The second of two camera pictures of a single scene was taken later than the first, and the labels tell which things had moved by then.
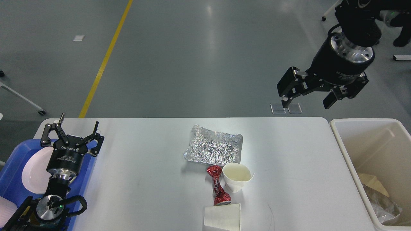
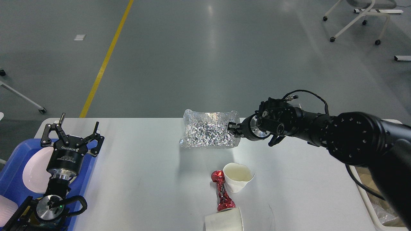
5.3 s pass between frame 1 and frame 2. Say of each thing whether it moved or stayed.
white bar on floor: stayed
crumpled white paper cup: stayed
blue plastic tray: stayed
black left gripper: stayed
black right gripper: moved
